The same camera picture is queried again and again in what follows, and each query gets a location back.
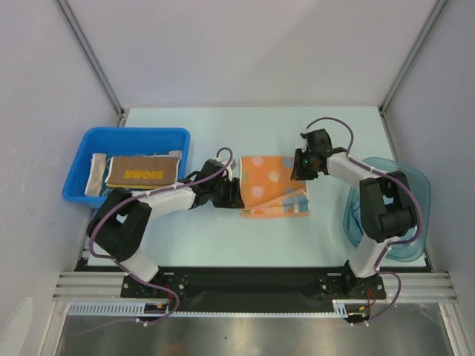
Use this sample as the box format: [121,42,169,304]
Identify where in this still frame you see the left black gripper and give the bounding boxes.
[208,177,244,208]

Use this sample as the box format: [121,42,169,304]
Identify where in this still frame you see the orange polka dot towel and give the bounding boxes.
[240,156,310,219]

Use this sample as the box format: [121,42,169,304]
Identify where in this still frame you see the yellow white towel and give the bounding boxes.
[105,156,181,189]

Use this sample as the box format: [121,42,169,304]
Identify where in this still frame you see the teal beige Doraemon towel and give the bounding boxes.
[85,151,183,197]

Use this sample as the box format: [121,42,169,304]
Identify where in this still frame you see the light blue Doraemon towel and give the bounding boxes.
[348,202,364,246]

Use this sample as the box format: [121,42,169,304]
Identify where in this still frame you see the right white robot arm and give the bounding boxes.
[291,129,422,298]

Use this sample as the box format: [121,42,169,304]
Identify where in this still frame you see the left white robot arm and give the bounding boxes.
[87,157,244,297]

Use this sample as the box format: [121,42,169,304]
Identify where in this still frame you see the blue plastic bin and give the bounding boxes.
[62,127,191,209]

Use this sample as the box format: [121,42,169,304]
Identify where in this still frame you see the translucent teal basket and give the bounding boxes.
[343,157,431,263]

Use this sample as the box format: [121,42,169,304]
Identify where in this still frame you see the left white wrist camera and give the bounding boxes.
[216,156,237,180]

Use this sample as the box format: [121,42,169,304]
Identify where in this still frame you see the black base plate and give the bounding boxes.
[73,265,431,318]

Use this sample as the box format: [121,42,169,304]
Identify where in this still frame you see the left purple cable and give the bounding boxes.
[88,147,234,327]

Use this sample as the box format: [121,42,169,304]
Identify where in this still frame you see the white slotted cable duct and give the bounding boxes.
[68,299,394,320]

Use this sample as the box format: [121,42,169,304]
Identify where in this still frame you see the aluminium frame rail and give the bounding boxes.
[51,270,134,302]

